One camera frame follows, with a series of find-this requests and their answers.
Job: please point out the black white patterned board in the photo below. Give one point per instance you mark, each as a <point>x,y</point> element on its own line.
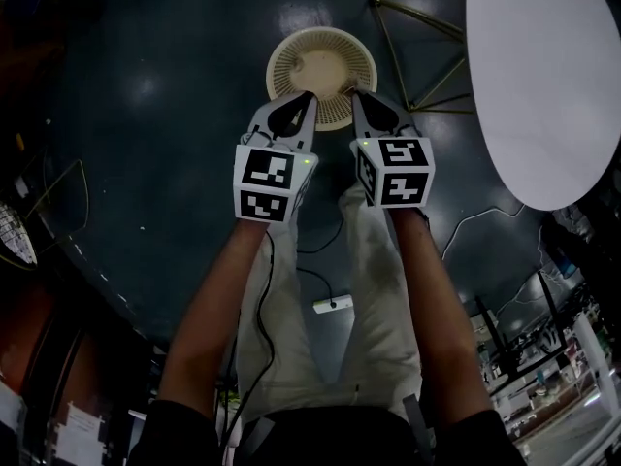
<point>17,236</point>

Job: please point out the person's right forearm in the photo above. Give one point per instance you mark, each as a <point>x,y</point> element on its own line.
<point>436,318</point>

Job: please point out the person's black shirt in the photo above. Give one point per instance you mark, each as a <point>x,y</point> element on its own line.
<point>330,440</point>

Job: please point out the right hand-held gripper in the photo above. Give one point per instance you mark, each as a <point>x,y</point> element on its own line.
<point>393,173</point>

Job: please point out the person's left forearm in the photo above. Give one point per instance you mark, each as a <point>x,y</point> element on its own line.
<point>208,333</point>

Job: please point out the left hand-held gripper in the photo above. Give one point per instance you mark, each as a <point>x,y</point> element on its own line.
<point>271,182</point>

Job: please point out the person's cream trousers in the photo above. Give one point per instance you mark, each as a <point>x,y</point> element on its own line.
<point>378,309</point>

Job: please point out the white power strip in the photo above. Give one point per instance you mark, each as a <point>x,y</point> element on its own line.
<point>335,304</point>

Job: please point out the cluttered white desk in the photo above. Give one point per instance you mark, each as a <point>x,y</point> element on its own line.
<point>572,386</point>

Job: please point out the cream plastic basket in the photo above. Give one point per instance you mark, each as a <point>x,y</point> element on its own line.
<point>291,56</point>

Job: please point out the round white table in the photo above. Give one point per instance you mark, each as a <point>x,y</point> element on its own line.
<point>543,90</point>

